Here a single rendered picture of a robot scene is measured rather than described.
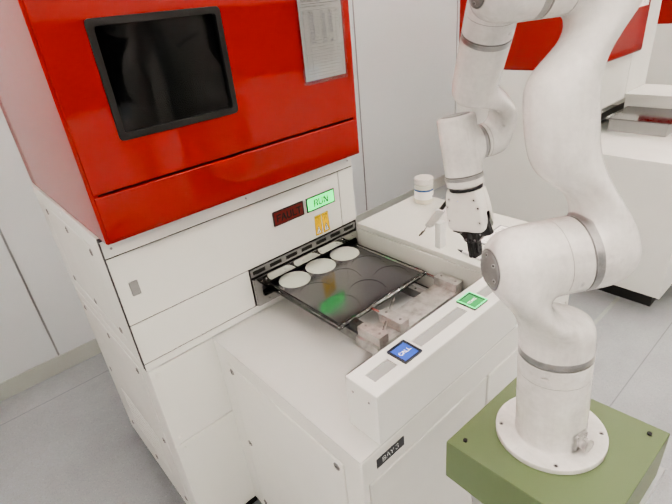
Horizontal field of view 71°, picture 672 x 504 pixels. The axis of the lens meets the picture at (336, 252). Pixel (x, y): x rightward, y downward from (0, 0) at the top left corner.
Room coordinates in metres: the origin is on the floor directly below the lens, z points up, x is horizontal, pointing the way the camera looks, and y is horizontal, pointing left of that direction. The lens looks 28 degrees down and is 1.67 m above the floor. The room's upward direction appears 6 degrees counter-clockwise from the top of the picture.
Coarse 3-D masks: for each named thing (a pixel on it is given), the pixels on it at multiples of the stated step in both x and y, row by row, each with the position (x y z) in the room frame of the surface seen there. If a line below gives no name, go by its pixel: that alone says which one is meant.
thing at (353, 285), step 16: (320, 256) 1.43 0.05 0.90; (368, 256) 1.39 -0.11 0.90; (288, 272) 1.34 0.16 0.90; (336, 272) 1.31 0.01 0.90; (352, 272) 1.30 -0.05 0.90; (368, 272) 1.29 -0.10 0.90; (384, 272) 1.28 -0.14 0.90; (400, 272) 1.27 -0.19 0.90; (416, 272) 1.26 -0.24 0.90; (288, 288) 1.24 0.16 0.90; (304, 288) 1.23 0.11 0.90; (320, 288) 1.22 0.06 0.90; (336, 288) 1.21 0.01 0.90; (352, 288) 1.20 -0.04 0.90; (368, 288) 1.20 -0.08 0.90; (384, 288) 1.19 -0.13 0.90; (320, 304) 1.14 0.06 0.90; (336, 304) 1.13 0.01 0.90; (352, 304) 1.12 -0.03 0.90; (368, 304) 1.11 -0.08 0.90; (336, 320) 1.05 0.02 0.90
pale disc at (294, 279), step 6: (282, 276) 1.32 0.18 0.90; (288, 276) 1.32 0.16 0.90; (294, 276) 1.31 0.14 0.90; (300, 276) 1.31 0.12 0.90; (306, 276) 1.30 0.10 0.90; (282, 282) 1.28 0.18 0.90; (288, 282) 1.28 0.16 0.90; (294, 282) 1.27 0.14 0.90; (300, 282) 1.27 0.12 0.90; (306, 282) 1.27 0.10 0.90
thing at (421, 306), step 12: (432, 288) 1.19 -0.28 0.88; (420, 300) 1.13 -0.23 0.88; (432, 300) 1.13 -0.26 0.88; (444, 300) 1.12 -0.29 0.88; (408, 312) 1.08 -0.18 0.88; (420, 312) 1.07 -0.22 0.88; (432, 312) 1.08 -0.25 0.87; (360, 336) 1.00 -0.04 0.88; (396, 336) 0.98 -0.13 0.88; (372, 348) 0.95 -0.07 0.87
